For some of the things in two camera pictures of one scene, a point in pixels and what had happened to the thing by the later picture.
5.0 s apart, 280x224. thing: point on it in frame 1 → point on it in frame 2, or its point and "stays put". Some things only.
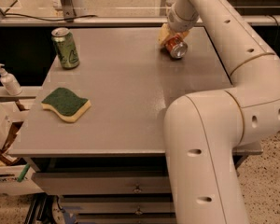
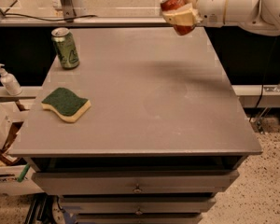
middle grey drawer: [120, 204] stays put
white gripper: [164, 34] → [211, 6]
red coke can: [176, 47] → [172, 1]
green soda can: [65, 46] stays put
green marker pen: [23, 173] stays put
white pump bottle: [9, 81] stays put
